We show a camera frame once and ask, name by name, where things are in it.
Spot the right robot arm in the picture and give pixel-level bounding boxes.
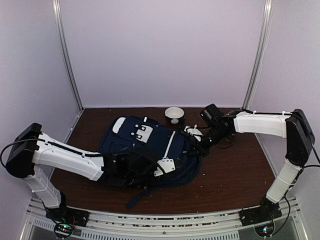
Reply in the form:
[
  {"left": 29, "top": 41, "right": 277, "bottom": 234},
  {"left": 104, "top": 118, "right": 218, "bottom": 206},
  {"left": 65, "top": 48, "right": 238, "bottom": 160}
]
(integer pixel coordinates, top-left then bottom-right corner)
[{"left": 182, "top": 104, "right": 320, "bottom": 221}]

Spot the black and white bowl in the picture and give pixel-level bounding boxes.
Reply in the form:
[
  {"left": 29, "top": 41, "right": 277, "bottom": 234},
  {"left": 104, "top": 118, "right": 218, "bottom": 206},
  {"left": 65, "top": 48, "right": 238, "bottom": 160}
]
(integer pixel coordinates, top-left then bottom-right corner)
[{"left": 164, "top": 106, "right": 185, "bottom": 125}]

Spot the left aluminium frame post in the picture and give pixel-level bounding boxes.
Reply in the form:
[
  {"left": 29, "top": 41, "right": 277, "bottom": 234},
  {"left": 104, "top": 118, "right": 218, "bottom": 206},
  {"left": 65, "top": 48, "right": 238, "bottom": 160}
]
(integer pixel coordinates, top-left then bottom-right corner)
[{"left": 52, "top": 0, "right": 84, "bottom": 112}]

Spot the aluminium frame post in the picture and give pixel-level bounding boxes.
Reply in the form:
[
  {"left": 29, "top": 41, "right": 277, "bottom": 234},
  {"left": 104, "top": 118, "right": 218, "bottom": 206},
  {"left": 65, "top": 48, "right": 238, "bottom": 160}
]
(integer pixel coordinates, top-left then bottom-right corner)
[
  {"left": 241, "top": 0, "right": 273, "bottom": 109},
  {"left": 52, "top": 0, "right": 84, "bottom": 112}
]

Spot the navy blue student backpack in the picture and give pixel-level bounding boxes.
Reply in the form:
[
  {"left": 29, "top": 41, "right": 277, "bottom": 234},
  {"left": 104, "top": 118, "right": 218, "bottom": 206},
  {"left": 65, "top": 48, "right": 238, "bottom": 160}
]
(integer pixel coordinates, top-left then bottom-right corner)
[{"left": 97, "top": 115, "right": 202, "bottom": 210}]

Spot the right aluminium frame post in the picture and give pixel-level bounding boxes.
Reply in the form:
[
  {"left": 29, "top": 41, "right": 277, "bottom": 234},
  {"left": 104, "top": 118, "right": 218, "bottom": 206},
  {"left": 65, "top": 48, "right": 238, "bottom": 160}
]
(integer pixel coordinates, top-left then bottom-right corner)
[{"left": 241, "top": 0, "right": 273, "bottom": 109}]

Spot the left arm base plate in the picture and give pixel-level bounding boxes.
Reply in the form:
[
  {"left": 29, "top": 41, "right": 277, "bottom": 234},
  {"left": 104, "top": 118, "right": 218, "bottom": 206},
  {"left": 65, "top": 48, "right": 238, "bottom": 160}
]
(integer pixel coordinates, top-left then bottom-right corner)
[{"left": 45, "top": 208, "right": 90, "bottom": 227}]

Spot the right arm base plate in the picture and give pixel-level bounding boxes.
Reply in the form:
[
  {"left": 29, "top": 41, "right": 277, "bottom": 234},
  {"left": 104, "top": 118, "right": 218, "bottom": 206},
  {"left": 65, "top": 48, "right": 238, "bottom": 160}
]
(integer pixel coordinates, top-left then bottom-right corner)
[{"left": 239, "top": 206, "right": 283, "bottom": 227}]

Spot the front aluminium rail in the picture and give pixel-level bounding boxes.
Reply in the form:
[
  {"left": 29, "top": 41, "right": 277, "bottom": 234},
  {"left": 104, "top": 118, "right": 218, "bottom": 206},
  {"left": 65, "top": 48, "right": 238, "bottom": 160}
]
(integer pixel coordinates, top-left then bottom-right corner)
[{"left": 19, "top": 197, "right": 308, "bottom": 240}]

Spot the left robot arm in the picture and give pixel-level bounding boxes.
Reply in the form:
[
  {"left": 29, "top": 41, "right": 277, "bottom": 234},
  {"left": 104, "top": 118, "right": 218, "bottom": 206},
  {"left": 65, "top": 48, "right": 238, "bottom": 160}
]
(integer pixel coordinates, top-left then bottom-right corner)
[{"left": 0, "top": 122, "right": 165, "bottom": 222}]

